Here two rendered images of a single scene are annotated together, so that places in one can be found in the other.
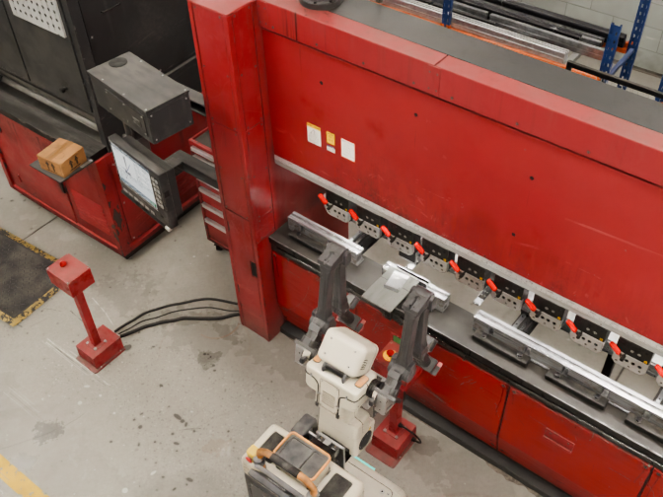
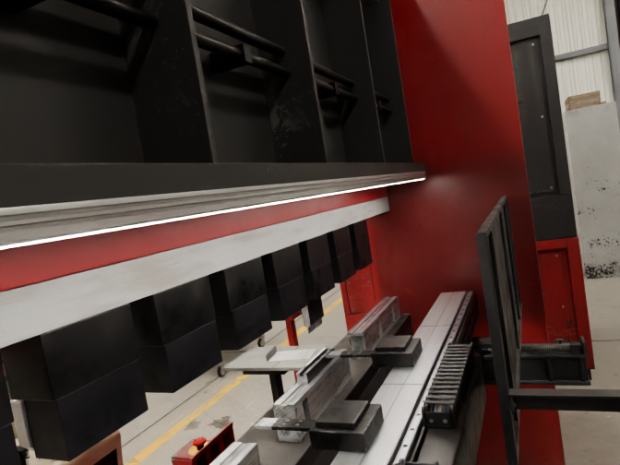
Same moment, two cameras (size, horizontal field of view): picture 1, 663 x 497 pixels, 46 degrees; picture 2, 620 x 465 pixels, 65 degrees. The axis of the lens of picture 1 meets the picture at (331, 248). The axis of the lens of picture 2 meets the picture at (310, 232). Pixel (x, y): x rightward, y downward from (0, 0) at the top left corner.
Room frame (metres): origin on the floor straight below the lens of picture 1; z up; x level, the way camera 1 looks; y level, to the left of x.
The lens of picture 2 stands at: (2.44, -1.73, 1.45)
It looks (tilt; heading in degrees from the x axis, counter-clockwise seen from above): 4 degrees down; 75
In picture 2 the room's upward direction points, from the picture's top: 9 degrees counter-clockwise
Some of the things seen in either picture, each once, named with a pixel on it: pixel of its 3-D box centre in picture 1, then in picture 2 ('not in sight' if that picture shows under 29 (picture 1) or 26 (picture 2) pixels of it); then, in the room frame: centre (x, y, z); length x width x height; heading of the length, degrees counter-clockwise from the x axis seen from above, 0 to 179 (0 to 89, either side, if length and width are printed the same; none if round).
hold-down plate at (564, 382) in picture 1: (575, 389); not in sight; (2.09, -1.12, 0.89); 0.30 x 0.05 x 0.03; 50
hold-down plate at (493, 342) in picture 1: (500, 347); not in sight; (2.35, -0.82, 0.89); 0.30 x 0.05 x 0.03; 50
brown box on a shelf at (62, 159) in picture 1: (58, 156); not in sight; (3.81, 1.65, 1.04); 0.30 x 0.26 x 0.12; 51
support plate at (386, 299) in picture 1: (390, 289); (275, 357); (2.67, -0.29, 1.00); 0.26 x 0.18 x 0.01; 140
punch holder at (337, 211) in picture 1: (341, 202); (352, 244); (3.05, -0.06, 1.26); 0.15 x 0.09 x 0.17; 50
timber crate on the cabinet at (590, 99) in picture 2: not in sight; (584, 101); (7.38, 3.05, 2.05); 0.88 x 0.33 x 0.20; 51
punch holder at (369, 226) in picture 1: (372, 218); (332, 254); (2.92, -0.22, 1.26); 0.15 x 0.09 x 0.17; 50
